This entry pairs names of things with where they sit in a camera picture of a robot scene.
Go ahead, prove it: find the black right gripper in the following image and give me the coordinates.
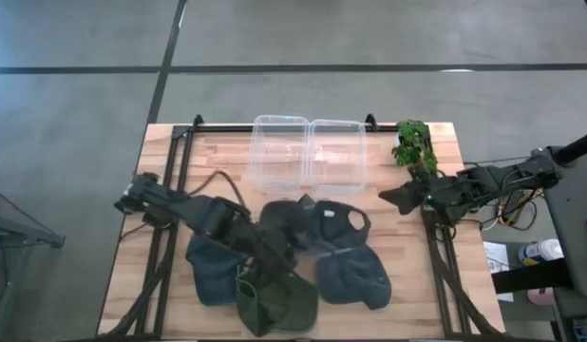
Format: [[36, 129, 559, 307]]
[[378, 178, 454, 218]]

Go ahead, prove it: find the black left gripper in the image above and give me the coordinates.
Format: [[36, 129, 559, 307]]
[[202, 199, 302, 292]]

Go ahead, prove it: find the olive green cap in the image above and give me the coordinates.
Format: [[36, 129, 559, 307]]
[[235, 268, 319, 337]]

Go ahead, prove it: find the black cap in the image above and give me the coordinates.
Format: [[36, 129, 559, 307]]
[[258, 193, 372, 260]]

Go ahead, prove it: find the navy blue denim cap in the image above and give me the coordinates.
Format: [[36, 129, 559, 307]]
[[185, 233, 250, 307]]

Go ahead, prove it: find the slate grey-blue cap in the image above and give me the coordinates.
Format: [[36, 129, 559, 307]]
[[314, 244, 393, 311]]

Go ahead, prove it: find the green plant in white pot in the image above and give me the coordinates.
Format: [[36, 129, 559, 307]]
[[391, 119, 440, 177]]

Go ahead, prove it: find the clear plastic bin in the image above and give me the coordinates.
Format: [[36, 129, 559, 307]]
[[248, 114, 310, 194], [302, 118, 369, 199]]

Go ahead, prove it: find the white paper sheet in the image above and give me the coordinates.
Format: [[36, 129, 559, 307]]
[[483, 240, 516, 303]]

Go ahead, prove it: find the white spray can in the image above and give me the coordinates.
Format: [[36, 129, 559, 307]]
[[518, 237, 564, 266]]

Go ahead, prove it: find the pink object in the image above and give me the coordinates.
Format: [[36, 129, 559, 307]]
[[526, 287, 557, 308]]

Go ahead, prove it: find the black pole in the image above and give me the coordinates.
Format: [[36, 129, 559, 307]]
[[553, 128, 587, 166]]

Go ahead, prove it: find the black desk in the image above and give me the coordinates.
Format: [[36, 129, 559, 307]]
[[552, 288, 587, 342]]

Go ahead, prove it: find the dark grey stand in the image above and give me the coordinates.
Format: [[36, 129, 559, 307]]
[[0, 188, 66, 342]]

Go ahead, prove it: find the yellow cable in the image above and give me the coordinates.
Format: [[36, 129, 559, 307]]
[[498, 192, 527, 225]]

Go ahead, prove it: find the black metal table frame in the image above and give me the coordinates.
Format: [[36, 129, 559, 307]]
[[98, 113, 503, 341]]

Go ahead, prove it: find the thin black cable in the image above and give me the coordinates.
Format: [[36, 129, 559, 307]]
[[119, 221, 155, 239]]

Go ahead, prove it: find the black strap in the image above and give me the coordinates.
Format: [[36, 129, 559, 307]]
[[491, 258, 574, 295]]

